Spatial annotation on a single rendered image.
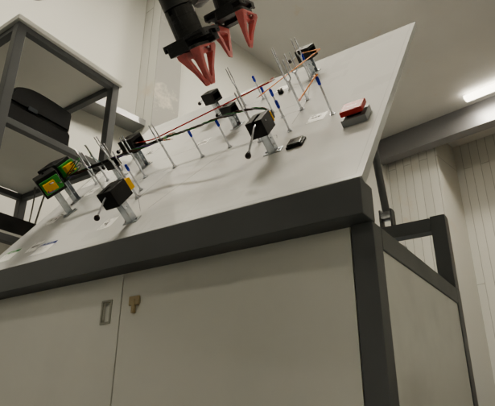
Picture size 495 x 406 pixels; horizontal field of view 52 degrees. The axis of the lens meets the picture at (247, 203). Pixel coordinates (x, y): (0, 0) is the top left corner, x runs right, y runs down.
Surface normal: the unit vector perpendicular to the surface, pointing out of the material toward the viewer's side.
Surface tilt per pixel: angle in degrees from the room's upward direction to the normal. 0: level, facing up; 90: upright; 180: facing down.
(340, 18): 180
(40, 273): 90
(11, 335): 90
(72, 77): 180
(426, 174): 90
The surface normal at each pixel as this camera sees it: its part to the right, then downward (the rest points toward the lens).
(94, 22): 0.73, -0.27
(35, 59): 0.00, 0.92
